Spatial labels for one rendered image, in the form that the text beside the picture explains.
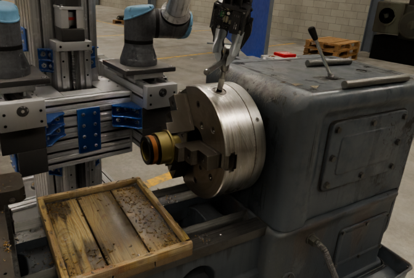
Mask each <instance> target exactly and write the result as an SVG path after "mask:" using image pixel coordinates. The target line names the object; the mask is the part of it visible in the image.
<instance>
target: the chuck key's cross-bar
mask: <svg viewBox="0 0 414 278"><path fill-rule="evenodd" d="M227 56H228V54H225V55H224V56H223V58H222V59H221V60H220V61H218V62H216V63H215V64H213V65H212V66H210V67H208V68H206V69H205V70H204V71H203V73H204V75H209V74H210V73H212V72H213V71H215V70H216V69H218V68H219V67H220V66H222V65H223V64H225V62H226V58H227Z"/></svg>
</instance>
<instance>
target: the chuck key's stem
mask: <svg viewBox="0 0 414 278"><path fill-rule="evenodd" d="M230 47H231V46H224V51H223V56H224V55H225V54H228V55H229V49H230ZM229 65H230V64H229ZM229 65H228V66H225V64H223V65H222V66H220V70H221V74H220V77H219V81H218V85H217V89H220V90H222V89H223V87H224V81H225V75H226V72H227V71H228V70H229Z"/></svg>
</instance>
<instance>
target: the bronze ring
mask: <svg viewBox="0 0 414 278"><path fill-rule="evenodd" d="M178 143H182V142H181V139H180V137H179V136H178V135H177V134H171V133H170V132H169V131H168V130H167V129H164V130H162V131H161V132H158V133H152V134H151V135H148V136H144V137H142V139H141V140H140V152H141V156H142V159H143V161H144V163H145V164H146V165H154V164H157V165H162V164H165V163H166V164H168V165H170V164H173V162H174V160H175V157H176V147H175V144H178Z"/></svg>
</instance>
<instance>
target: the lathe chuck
mask: <svg viewBox="0 0 414 278"><path fill-rule="evenodd" d="M217 85H218V83H205V84H191V85H187V86H186V90H187V95H188V99H189V104H190V109H191V113H192V118H193V123H194V126H196V127H197V128H198V130H196V131H191V132H189V133H184V134H178V136H179V137H180V139H181V142H182V143H183V142H190V141H196V140H203V142H205V143H207V144H208V145H210V146H211V147H212V148H214V149H216V150H217V151H218V152H220V153H221V154H223V155H225V156H226V157H228V156H230V153H233V154H235V163H234V168H232V171H229V170H223V169H222V168H221V167H220V168H217V169H213V170H208V171H206V170H205V169H204V168H202V167H201V166H200V165H199V164H196V165H189V168H188V170H187V172H186V174H185V176H184V179H183V180H184V182H185V183H186V185H187V187H188V188H189V189H190V190H191V191H192V192H193V193H194V194H195V195H197V196H199V197H201V198H205V199H208V198H213V197H217V196H220V195H225V194H223V193H225V192H227V191H229V190H233V191H231V192H229V193H232V192H236V191H238V190H240V189H242V188H243V187H244V186H245V185H246V184H247V182H248V181H249V180H250V177H251V175H252V172H253V168H254V163H255V157H256V142H255V135H254V129H253V124H252V121H251V118H250V115H249V113H248V110H247V108H246V106H245V104H244V102H243V101H242V99H241V97H240V96H239V95H238V94H237V92H236V91H235V90H234V89H232V88H231V87H230V86H228V85H226V84H224V87H223V90H224V91H225V93H224V94H218V93H216V92H214V91H213V89H214V88H217ZM229 193H228V194H229Z"/></svg>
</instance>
